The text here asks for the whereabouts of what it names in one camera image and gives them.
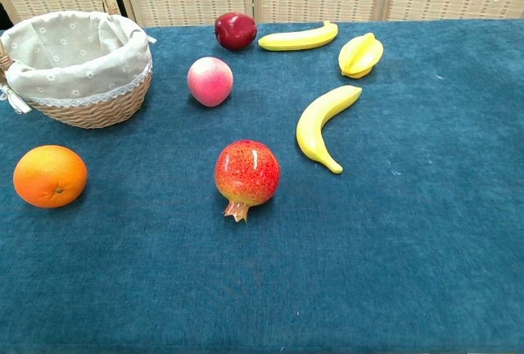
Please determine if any orange fruit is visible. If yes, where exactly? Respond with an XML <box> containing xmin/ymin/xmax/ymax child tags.
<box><xmin>12</xmin><ymin>144</ymin><xmax>88</xmax><ymax>209</ymax></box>

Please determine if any thick curved yellow banana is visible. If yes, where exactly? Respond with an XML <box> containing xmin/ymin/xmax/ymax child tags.
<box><xmin>296</xmin><ymin>84</ymin><xmax>364</xmax><ymax>175</ymax></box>

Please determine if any blue tablecloth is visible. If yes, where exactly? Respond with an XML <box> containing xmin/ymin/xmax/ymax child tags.
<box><xmin>0</xmin><ymin>19</ymin><xmax>524</xmax><ymax>354</ymax></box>

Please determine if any wicker basket with cloth liner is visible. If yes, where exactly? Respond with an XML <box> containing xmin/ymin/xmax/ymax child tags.
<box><xmin>0</xmin><ymin>0</ymin><xmax>158</xmax><ymax>129</ymax></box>

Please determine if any dark red apple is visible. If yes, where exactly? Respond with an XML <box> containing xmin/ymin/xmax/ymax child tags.
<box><xmin>213</xmin><ymin>11</ymin><xmax>259</xmax><ymax>52</ymax></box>

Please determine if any red speckled pomegranate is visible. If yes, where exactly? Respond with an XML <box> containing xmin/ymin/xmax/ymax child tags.
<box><xmin>214</xmin><ymin>138</ymin><xmax>282</xmax><ymax>224</ymax></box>

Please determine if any pink peach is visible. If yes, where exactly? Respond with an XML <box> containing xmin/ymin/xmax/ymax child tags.
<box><xmin>187</xmin><ymin>57</ymin><xmax>234</xmax><ymax>107</ymax></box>

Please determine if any slim yellow banana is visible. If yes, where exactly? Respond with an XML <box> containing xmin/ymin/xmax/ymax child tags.
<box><xmin>257</xmin><ymin>20</ymin><xmax>340</xmax><ymax>52</ymax></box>

